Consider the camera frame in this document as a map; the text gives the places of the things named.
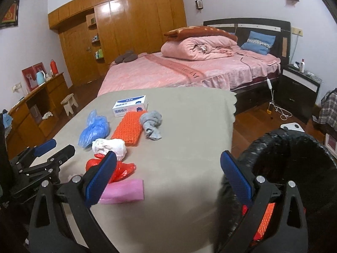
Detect orange foam net large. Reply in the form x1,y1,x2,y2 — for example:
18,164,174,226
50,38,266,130
253,203,275,241

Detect plaid cloth on chair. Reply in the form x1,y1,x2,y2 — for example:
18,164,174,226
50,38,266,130
318,88,337,131

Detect white blue tissue box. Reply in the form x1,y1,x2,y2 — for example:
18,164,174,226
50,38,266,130
112,95,148,117

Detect small wooden stool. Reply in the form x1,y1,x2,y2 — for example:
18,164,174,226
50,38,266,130
60,93,78,116

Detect black bed headboard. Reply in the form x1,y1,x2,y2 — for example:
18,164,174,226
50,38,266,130
203,18,291,66

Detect white lotion bottle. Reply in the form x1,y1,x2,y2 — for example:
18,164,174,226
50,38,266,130
299,59,305,73

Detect orange foam net flat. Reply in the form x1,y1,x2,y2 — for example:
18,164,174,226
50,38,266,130
111,111,147,147

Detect wooden wardrobe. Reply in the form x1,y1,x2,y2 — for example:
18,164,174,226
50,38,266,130
48,0,186,86

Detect grey sock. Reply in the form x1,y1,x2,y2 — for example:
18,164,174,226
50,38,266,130
139,111,162,140

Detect white cable with switch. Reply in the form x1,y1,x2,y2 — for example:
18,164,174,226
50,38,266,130
238,54,294,121

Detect white bathroom scale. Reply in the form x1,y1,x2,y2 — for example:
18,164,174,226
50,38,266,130
280,122,305,133

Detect blue pillow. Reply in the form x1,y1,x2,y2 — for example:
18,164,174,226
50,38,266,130
241,31,276,55

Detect wall power socket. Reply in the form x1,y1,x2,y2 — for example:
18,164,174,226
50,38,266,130
291,27,303,37

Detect white plastic bag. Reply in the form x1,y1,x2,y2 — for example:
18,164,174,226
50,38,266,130
91,139,127,160

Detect blue plastic bag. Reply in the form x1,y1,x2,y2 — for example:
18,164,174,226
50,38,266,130
78,110,110,148

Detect brown slippers on bed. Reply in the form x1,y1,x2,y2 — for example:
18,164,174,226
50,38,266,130
114,50,138,64

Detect pink covered bed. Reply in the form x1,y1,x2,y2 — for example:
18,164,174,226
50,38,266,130
98,49,281,95

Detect wooden sideboard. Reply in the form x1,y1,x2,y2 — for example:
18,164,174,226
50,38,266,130
6,74,69,159

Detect black lined trash bin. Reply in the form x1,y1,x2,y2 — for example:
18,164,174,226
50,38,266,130
214,129,336,252

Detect red picture frames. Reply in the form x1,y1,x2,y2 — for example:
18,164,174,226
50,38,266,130
22,62,46,93

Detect brown folded blanket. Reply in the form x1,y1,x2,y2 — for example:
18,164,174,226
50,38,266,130
164,26,238,42

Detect black white nightstand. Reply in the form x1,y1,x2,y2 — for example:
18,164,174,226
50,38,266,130
275,65,321,124

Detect pink foam sheet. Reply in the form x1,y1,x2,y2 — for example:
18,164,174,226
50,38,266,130
99,179,144,205

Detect framed red wall art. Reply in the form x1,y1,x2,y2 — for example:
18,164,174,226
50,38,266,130
0,0,19,29

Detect red thermos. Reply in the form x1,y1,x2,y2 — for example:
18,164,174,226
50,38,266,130
50,59,59,75

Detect folded pink quilt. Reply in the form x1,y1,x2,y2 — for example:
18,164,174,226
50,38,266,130
160,36,239,61

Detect red plastic bag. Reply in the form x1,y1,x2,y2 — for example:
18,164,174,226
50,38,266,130
85,154,136,183

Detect light blue kettle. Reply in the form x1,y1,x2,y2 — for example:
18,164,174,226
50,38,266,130
36,70,46,86

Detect grey table cloth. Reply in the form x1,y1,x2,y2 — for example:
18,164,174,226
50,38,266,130
55,87,236,252

